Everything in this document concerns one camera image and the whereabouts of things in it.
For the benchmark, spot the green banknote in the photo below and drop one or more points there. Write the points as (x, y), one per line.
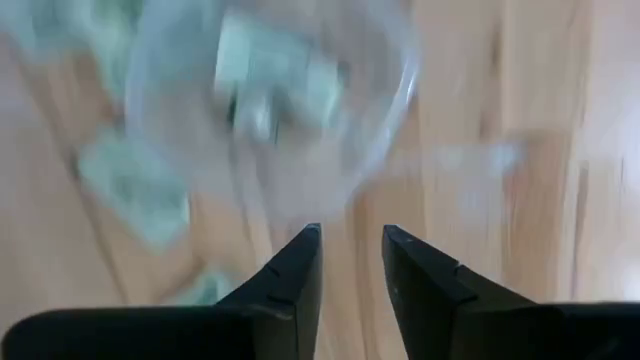
(107, 45)
(135, 190)
(270, 80)
(207, 290)

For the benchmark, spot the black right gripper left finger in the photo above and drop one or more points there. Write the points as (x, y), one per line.
(280, 300)

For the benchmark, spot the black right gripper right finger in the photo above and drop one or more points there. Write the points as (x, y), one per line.
(440, 305)

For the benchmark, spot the clear plastic container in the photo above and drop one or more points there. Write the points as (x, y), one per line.
(310, 150)

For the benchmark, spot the crumpled green banknote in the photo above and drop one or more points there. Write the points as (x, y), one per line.
(135, 190)

